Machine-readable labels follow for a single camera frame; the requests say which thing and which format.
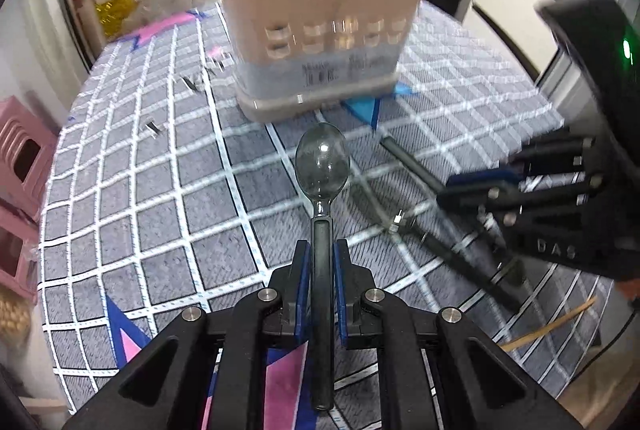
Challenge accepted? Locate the grey utensil handle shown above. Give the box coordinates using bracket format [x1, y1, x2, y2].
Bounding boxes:
[380, 135, 445, 193]

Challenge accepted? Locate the plain wooden chopstick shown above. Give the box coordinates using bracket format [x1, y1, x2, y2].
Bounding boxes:
[500, 295, 598, 352]

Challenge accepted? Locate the black handled clear spoon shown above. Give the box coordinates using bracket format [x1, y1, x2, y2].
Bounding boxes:
[295, 123, 350, 412]

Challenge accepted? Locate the grey checked star tablecloth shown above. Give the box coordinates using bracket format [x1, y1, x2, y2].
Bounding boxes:
[38, 6, 612, 410]

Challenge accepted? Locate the beige utensil holder caddy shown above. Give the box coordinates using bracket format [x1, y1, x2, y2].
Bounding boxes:
[221, 0, 422, 123]

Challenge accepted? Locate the short pink plastic stool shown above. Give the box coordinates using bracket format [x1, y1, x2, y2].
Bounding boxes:
[0, 199, 39, 303]

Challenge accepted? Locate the tall pink plastic stool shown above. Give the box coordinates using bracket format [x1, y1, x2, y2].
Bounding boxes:
[0, 96, 59, 223]

